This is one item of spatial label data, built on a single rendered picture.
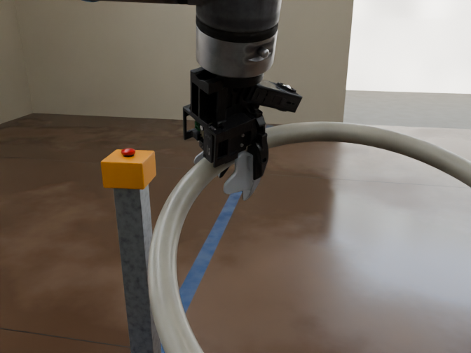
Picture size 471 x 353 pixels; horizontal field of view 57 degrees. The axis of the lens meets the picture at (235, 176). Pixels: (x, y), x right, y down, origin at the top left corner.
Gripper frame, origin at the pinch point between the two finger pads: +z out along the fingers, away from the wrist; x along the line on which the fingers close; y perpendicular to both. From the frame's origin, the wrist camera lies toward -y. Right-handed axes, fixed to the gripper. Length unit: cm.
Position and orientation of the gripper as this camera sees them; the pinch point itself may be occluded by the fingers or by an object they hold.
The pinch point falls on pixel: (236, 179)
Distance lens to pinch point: 65.1
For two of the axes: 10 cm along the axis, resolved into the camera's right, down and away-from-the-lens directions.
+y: -7.8, 3.9, -4.9
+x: 6.2, 5.6, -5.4
